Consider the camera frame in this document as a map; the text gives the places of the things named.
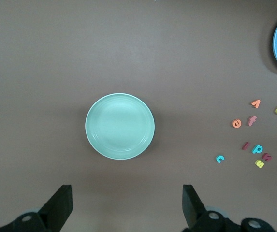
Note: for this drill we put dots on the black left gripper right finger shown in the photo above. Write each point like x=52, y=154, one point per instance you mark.
x=193, y=210

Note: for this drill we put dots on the orange letter v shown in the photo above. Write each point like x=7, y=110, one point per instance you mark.
x=257, y=102

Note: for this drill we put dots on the brown table cover sheet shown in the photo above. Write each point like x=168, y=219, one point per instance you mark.
x=32, y=72

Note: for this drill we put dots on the green plate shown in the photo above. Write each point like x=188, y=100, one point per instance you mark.
x=120, y=125

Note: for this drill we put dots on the teal letter p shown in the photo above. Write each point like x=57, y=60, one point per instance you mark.
x=256, y=149

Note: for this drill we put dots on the dark red letter l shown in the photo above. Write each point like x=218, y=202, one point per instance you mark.
x=245, y=146

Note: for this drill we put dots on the yellow letter s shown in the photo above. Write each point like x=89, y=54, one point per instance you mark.
x=259, y=163

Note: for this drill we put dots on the maroon letter n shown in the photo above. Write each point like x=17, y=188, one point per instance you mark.
x=266, y=155

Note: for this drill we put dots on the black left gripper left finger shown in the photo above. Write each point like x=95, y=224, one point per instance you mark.
x=56, y=210

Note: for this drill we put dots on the orange letter e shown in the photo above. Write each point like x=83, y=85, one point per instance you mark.
x=234, y=124

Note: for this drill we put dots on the red letter f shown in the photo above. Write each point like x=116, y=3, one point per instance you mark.
x=251, y=121

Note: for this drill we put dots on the teal letter c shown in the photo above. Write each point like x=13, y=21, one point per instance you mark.
x=217, y=159

